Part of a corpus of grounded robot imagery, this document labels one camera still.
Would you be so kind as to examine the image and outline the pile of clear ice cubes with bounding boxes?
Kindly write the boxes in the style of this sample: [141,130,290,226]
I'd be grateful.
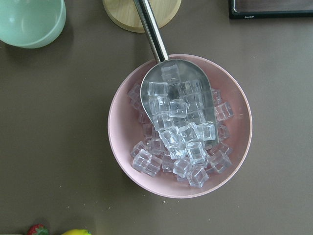
[128,63,232,188]

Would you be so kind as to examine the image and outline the metal ice scoop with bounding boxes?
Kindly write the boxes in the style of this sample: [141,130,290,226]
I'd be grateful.
[134,0,217,129]

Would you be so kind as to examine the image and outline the pink bowl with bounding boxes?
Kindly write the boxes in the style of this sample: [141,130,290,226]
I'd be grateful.
[108,54,252,198]

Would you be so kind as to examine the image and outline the wooden cup stand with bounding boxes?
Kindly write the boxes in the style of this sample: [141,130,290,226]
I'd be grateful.
[102,0,181,33]

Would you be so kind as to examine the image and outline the black framed tray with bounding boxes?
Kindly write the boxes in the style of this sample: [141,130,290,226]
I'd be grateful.
[228,0,313,19]

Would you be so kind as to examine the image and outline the yellow lemon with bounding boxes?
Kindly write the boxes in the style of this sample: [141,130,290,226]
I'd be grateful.
[62,229,92,235]

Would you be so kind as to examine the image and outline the mint green bowl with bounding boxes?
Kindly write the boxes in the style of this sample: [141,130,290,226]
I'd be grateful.
[0,0,66,48]

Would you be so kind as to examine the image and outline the red strawberry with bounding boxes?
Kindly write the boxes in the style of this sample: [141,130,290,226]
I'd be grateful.
[27,224,50,235]

